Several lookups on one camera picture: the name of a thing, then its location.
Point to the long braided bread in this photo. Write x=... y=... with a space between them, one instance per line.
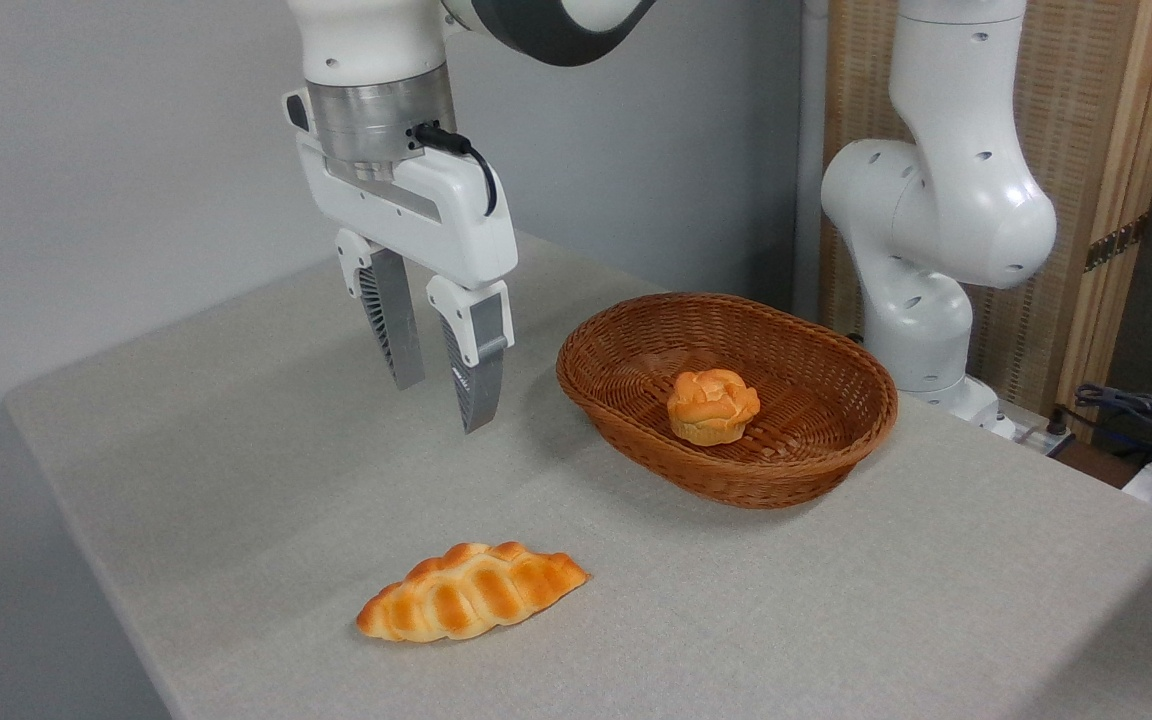
x=471 y=593

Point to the metal screen hinge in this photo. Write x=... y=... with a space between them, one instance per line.
x=1116 y=243

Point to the wooden folding screen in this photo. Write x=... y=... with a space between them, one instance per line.
x=1086 y=120

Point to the round flower-shaped bread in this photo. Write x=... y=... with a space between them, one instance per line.
x=711 y=405

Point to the brown wicker basket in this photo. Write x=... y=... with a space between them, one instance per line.
x=806 y=440

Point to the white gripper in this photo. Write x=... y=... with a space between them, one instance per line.
x=436 y=215

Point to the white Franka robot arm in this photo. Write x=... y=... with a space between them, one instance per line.
x=946 y=210

